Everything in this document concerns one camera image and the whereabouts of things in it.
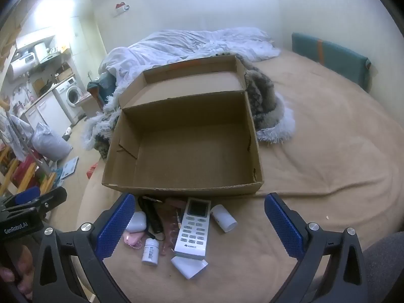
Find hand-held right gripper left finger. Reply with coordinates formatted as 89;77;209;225
32;192;136;303

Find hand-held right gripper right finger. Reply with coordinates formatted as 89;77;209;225
263;192;368;303

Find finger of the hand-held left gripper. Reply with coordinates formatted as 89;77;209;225
32;187;68;216
13;186;41;206

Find white earbuds case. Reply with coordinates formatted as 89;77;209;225
126;211;147;232

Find pink plastic case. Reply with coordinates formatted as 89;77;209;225
124;231;146;250

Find black flashlight with strap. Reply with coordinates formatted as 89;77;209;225
138;196;166;241

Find white pill bottle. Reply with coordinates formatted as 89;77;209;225
141;238;159;266

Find white cylinder bottle red label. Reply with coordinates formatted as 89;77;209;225
210;205;238;233

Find white remote control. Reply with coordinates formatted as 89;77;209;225
174;197;211;258

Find small white paper box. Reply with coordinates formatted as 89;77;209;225
170;256;209;280

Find brown cardboard box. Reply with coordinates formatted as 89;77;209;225
102;54;264;196

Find person's left hand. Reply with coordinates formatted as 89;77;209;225
0;245;35;300

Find yellow wooden rack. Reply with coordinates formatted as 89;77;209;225
0;150;57;198

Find blue flat book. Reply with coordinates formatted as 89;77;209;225
58;156;79;180

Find grey stuffed bag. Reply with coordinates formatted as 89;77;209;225
32;122;72;161

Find hanging light clothes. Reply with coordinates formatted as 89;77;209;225
0;113;34;161

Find white kitchen counter cabinet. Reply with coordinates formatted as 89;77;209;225
23;94;73;133

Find white washing machine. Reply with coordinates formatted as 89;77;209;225
52;76;83;109

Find white water heater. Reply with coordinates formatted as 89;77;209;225
7;59;30;83

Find furry patterned blanket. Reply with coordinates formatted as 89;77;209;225
81;52;295;160

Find teal cushion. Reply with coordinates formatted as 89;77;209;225
291;32;371;93

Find white duvet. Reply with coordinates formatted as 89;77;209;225
98;29;281;86

